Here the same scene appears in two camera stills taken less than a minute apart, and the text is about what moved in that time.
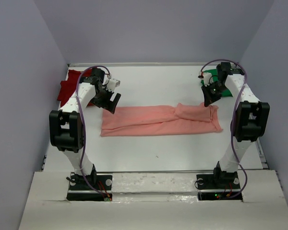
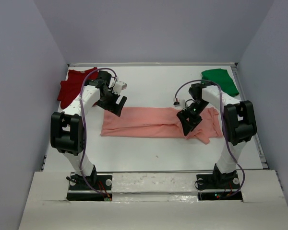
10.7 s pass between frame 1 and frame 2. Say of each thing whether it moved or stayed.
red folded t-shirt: stayed
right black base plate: stayed
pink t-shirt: moved
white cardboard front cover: stayed
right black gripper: moved
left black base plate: stayed
